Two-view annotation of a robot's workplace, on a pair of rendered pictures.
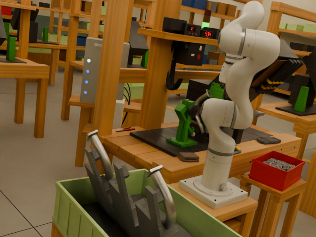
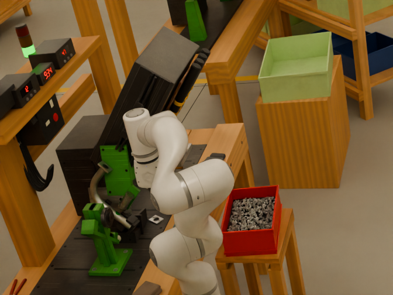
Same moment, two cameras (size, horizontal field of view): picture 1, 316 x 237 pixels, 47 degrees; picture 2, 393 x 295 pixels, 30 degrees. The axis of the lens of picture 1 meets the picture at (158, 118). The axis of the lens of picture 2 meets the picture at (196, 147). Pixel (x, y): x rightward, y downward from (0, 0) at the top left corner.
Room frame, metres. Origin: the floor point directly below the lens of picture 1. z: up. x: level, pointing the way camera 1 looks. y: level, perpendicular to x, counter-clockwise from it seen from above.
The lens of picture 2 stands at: (-0.19, 0.29, 2.56)
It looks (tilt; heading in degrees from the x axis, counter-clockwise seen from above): 28 degrees down; 339
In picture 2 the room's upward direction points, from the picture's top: 13 degrees counter-clockwise
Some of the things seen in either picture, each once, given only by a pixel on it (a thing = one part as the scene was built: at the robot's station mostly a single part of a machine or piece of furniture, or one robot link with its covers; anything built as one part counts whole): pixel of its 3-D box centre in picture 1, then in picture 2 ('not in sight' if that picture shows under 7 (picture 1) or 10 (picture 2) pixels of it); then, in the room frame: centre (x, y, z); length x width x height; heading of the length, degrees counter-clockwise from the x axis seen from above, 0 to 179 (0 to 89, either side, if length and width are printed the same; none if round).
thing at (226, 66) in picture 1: (231, 72); (150, 169); (1.82, -0.32, 1.41); 0.10 x 0.07 x 0.11; 47
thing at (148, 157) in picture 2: (233, 59); (145, 153); (1.82, -0.32, 1.47); 0.09 x 0.08 x 0.03; 47
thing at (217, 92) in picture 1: (217, 98); (119, 165); (2.35, -0.36, 1.17); 0.13 x 0.12 x 0.20; 137
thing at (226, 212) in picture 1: (210, 197); not in sight; (1.60, -0.31, 0.83); 0.32 x 0.32 x 0.04; 43
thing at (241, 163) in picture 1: (240, 158); (193, 224); (2.26, -0.57, 0.82); 1.50 x 0.14 x 0.15; 137
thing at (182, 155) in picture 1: (188, 156); (145, 293); (1.87, -0.20, 0.91); 0.10 x 0.08 x 0.03; 115
